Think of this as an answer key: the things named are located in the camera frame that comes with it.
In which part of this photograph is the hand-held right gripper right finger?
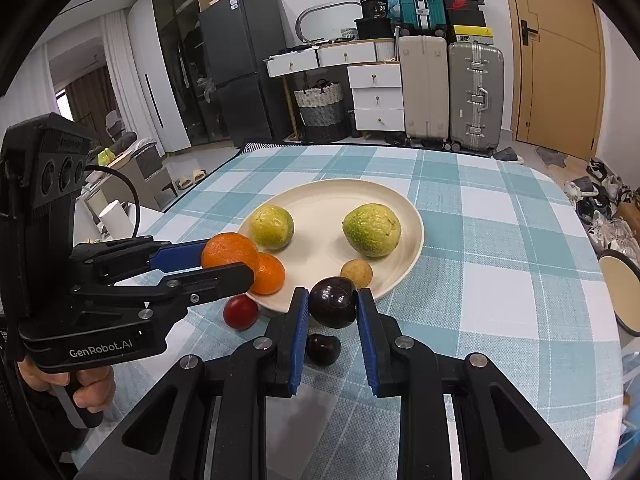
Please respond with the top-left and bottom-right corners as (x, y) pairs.
(356, 287), (593, 480)

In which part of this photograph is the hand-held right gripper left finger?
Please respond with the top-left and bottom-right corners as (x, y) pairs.
(75, 287), (311, 480)

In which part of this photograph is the small green guava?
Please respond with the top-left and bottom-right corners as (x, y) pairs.
(249, 205), (295, 252)

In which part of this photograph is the brown curtain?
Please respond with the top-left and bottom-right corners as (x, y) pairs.
(65, 67), (118, 126)

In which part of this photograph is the round black-rimmed stool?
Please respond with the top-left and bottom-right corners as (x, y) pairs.
(597, 249), (640, 338)

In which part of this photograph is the grey floor cloth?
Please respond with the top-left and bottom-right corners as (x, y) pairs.
(536, 145), (566, 167)

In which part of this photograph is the grey office chair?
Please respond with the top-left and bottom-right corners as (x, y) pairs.
(105, 110), (126, 141)

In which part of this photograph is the dark grey refrigerator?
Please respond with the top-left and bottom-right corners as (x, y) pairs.
(198, 0), (288, 147)

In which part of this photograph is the oval metal-framed mirror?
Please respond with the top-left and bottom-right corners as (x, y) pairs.
(295, 2), (363, 46)

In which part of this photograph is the silver suitcase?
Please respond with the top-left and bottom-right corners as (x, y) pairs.
(447, 41), (505, 153)

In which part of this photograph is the red tomato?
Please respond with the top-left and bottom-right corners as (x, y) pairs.
(223, 294), (260, 331)

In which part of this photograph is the wooden door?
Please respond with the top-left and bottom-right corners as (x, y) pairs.
(500, 0), (601, 161)

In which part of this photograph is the person's left hand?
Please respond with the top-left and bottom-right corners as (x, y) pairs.
(17, 360), (117, 413)

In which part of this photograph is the plain black shoe box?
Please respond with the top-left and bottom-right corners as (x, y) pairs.
(446, 10), (487, 28)

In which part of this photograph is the black storage box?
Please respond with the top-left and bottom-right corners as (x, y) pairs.
(355, 17), (396, 40)

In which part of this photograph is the woven laundry basket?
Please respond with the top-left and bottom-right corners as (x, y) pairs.
(293, 80), (349, 143)

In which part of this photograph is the person's left forearm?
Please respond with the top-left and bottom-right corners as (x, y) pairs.
(0, 375), (86, 463)

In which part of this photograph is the black printed package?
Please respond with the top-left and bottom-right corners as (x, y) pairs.
(360, 0), (393, 21)

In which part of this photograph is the large yellow-green guava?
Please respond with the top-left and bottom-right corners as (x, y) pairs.
(342, 203), (402, 259)

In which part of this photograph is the black cable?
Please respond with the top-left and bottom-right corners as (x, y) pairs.
(85, 165), (142, 238)

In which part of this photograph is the white drawer desk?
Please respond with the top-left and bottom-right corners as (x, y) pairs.
(264, 37), (406, 133)

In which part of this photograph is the white wardrobe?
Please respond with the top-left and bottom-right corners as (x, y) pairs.
(127, 0), (193, 153)

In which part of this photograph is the brown longan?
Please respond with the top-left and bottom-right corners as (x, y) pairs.
(340, 259), (373, 290)

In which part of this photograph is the cream round plate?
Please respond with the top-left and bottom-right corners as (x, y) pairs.
(236, 178), (425, 313)

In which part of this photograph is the orange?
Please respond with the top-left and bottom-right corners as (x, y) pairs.
(201, 232), (261, 277)
(248, 251), (286, 296)

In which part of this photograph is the pile of shoes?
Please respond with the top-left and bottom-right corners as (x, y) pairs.
(565, 157), (640, 256)

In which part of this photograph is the dark purple plum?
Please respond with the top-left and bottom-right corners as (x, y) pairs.
(308, 276), (360, 330)
(305, 333), (342, 367)

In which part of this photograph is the white sheer curtain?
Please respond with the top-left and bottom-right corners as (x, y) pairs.
(30, 42), (57, 123)

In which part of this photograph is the beige suitcase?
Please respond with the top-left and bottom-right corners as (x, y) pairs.
(397, 35), (449, 143)

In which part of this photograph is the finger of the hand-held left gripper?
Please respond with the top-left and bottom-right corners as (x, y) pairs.
(70, 237), (211, 283)
(70, 262), (256, 318)

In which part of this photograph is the dark glass wardrobe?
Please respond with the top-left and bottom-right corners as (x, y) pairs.
(151, 0), (236, 147)

